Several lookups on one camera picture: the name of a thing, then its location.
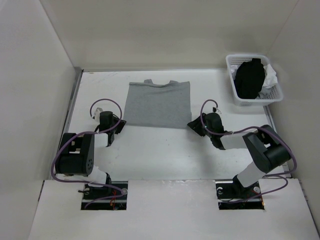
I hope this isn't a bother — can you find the grey tank top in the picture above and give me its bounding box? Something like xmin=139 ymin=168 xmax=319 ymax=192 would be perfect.
xmin=124 ymin=79 xmax=192 ymax=129

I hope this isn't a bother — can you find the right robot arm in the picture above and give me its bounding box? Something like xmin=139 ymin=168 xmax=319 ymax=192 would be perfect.
xmin=187 ymin=112 xmax=292 ymax=200

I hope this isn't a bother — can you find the white plastic basket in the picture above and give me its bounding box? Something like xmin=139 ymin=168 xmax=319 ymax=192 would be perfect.
xmin=225 ymin=53 xmax=284 ymax=107

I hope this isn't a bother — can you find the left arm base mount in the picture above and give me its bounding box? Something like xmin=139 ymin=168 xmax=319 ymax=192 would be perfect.
xmin=78 ymin=184 xmax=128 ymax=211

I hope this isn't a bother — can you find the white tank top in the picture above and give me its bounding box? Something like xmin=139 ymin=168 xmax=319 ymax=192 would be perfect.
xmin=230 ymin=64 xmax=278 ymax=99

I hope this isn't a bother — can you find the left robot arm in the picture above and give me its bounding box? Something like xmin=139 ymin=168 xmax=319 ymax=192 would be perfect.
xmin=54 ymin=107 xmax=127 ymax=200

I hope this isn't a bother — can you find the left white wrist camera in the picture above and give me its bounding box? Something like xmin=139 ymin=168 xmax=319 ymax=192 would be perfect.
xmin=92 ymin=107 xmax=104 ymax=122

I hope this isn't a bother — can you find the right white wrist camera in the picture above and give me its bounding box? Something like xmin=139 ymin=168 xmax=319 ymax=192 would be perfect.
xmin=212 ymin=107 xmax=222 ymax=115

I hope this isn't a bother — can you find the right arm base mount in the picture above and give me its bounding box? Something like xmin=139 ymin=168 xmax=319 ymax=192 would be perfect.
xmin=215 ymin=180 xmax=265 ymax=210

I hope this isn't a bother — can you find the black tank top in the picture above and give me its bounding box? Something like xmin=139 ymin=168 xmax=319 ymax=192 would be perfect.
xmin=234 ymin=58 xmax=266 ymax=99

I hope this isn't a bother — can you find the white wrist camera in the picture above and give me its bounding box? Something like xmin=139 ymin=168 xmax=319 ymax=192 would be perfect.
xmin=212 ymin=107 xmax=222 ymax=115
xmin=92 ymin=107 xmax=104 ymax=122

